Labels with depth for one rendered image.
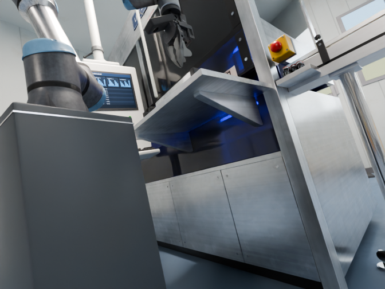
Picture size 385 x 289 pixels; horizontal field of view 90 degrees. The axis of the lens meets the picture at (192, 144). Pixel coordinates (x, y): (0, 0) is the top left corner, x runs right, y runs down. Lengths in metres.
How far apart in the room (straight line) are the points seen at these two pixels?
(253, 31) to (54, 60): 0.76
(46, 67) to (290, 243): 1.02
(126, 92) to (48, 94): 1.09
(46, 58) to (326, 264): 1.09
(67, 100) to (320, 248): 0.95
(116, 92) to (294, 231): 1.40
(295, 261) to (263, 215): 0.20
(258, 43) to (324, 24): 3.09
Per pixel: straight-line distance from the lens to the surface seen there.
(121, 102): 1.57
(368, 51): 0.93
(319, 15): 4.09
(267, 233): 1.02
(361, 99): 0.95
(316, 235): 0.92
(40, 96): 0.57
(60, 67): 0.60
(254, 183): 0.96
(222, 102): 0.72
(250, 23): 1.03
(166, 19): 0.76
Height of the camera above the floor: 0.60
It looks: 8 degrees up
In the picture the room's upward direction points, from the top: 14 degrees counter-clockwise
